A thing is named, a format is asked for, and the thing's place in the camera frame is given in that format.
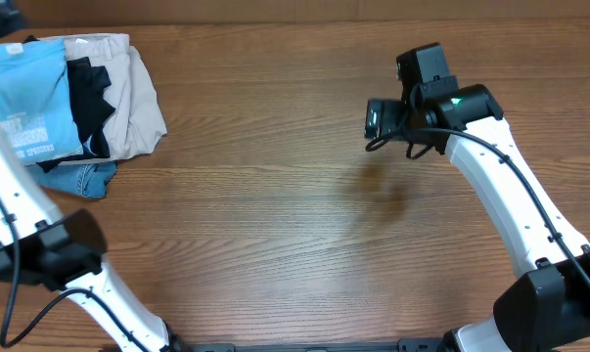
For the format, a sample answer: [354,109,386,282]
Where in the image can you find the light blue t-shirt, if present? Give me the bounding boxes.
[0,39,83,164]

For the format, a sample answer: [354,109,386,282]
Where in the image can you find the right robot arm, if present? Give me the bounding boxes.
[365,43,590,352]

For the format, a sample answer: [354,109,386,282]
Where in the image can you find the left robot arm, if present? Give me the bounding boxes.
[0,129,184,351]

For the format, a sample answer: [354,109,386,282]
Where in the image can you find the beige folded trousers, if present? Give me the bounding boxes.
[55,33,167,167]

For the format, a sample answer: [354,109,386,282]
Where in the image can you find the black folded garment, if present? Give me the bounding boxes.
[7,39,114,169]

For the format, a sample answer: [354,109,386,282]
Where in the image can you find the blue denim jeans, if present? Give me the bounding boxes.
[26,162,117,199]

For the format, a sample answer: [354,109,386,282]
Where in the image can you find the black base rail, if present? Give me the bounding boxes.
[182,337,449,352]

